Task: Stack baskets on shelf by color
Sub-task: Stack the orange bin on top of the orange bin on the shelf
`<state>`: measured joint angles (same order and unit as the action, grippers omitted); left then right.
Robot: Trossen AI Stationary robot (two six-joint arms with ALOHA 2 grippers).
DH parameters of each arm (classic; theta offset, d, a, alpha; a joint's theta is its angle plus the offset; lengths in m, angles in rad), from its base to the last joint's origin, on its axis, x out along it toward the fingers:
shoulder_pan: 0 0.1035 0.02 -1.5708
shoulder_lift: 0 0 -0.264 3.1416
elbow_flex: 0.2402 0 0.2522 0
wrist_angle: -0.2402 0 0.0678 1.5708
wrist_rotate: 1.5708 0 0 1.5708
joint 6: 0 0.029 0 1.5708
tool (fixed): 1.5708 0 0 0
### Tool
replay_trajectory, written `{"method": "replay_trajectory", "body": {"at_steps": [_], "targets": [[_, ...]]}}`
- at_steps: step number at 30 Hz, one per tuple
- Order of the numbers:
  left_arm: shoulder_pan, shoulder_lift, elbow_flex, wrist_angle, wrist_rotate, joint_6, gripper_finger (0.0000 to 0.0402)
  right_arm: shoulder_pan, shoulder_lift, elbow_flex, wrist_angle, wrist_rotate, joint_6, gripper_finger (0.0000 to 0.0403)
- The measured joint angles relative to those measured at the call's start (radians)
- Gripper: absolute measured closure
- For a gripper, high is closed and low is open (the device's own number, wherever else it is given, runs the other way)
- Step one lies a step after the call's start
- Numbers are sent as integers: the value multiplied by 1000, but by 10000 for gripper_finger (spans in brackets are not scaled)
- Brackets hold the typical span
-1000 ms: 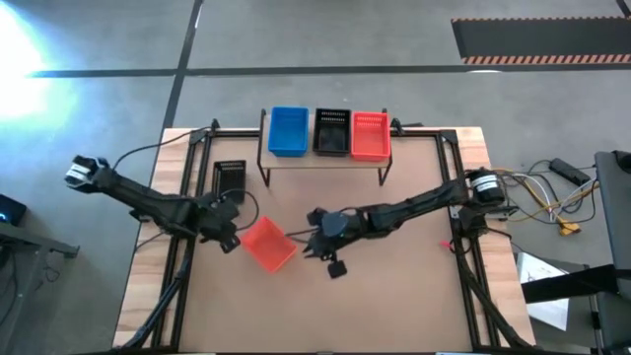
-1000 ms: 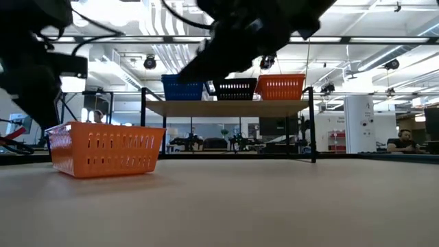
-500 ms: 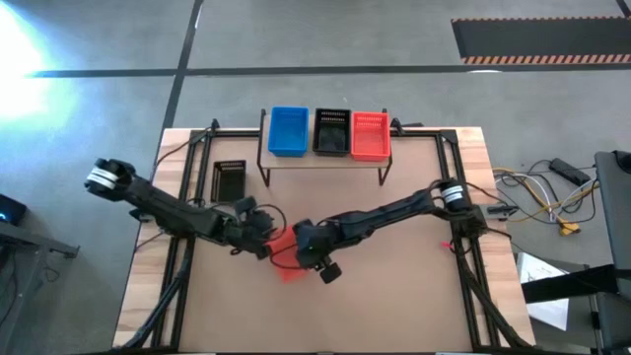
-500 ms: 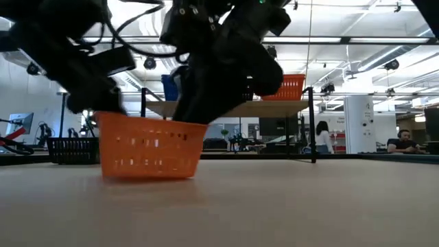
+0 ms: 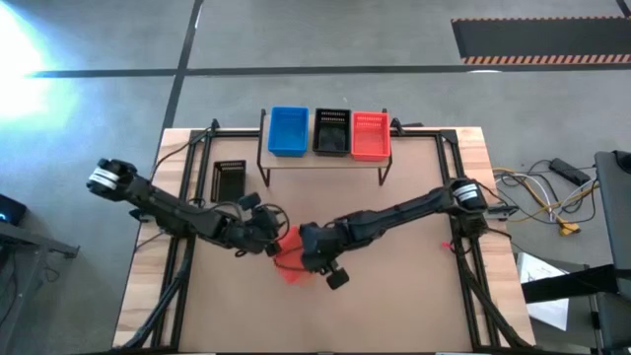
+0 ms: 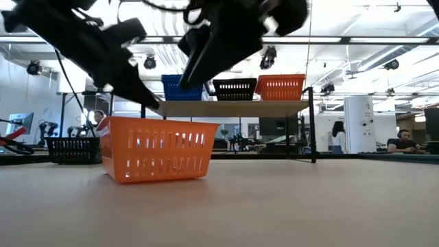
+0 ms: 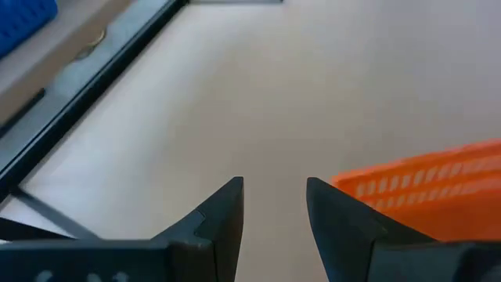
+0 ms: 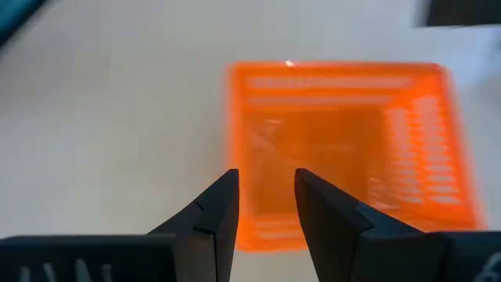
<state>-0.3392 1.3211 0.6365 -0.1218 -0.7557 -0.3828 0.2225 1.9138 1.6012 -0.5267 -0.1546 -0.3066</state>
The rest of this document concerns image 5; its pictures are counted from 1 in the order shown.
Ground wooden shelf black metal legs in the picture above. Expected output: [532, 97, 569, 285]
[256, 107, 394, 187]

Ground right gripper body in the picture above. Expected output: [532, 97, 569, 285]
[305, 239, 342, 273]

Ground black plastic basket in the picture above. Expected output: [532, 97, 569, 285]
[210, 159, 247, 203]
[312, 107, 352, 158]

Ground black power adapter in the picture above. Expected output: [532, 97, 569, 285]
[548, 157, 592, 187]

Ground orange plastic basket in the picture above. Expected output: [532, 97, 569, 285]
[273, 225, 316, 287]
[351, 110, 391, 163]

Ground white paper sheet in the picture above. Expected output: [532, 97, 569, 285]
[516, 250, 571, 331]

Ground blue plastic basket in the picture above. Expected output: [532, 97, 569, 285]
[267, 106, 311, 159]

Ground black aluminium table frame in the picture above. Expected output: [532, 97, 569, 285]
[112, 117, 533, 354]

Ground black strap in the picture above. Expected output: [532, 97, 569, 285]
[521, 263, 631, 305]

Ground yellow floor cable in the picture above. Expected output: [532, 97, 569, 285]
[492, 167, 600, 233]

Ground grey metal stand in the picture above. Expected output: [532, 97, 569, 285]
[0, 221, 80, 355]

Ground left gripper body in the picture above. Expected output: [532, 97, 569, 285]
[241, 206, 287, 249]

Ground black device blue light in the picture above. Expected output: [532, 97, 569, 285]
[0, 193, 29, 228]

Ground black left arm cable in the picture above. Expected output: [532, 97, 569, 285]
[147, 126, 211, 181]

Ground grey metal cart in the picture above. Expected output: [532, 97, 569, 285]
[594, 150, 631, 355]

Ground black hazard-striped floor mat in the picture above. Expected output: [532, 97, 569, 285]
[451, 17, 631, 65]

